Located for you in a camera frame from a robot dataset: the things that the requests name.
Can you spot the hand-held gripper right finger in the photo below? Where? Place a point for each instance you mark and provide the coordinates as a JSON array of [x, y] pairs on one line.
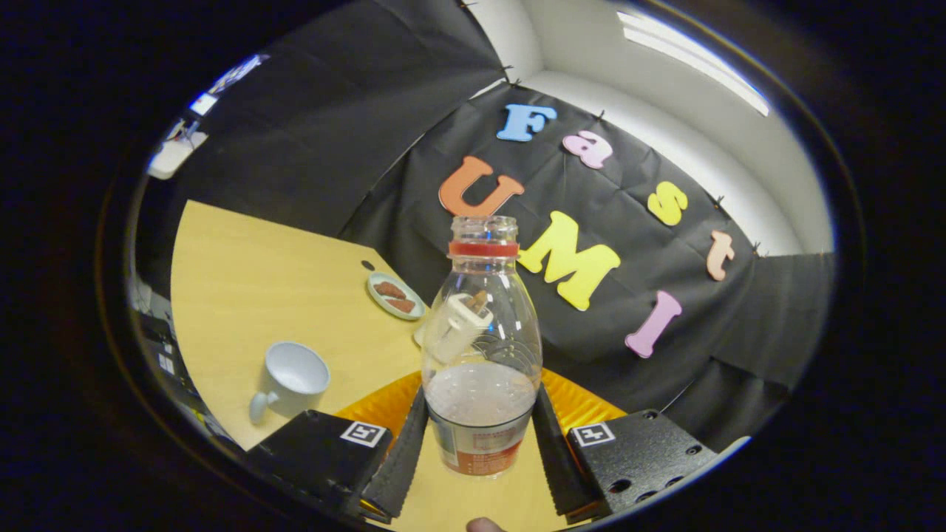
[[643, 458]]

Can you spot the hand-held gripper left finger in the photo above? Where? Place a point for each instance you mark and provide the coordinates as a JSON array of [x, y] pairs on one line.
[[318, 458]]

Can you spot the white cup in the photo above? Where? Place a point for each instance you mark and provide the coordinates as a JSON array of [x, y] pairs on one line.
[[295, 377]]

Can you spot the clear juice bottle red label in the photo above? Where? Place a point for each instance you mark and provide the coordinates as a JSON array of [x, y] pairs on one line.
[[480, 414]]

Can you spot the wooden table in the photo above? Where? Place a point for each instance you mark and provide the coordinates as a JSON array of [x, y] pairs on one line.
[[295, 273]]

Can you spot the white toaster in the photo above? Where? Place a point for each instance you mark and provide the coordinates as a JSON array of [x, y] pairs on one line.
[[454, 329]]

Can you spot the small green plate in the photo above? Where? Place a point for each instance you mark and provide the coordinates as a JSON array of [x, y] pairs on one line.
[[411, 293]]

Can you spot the bread slice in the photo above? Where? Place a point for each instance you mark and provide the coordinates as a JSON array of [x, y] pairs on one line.
[[479, 301]]

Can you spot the long ceiling light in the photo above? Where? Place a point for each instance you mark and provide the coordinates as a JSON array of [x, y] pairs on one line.
[[687, 55]]

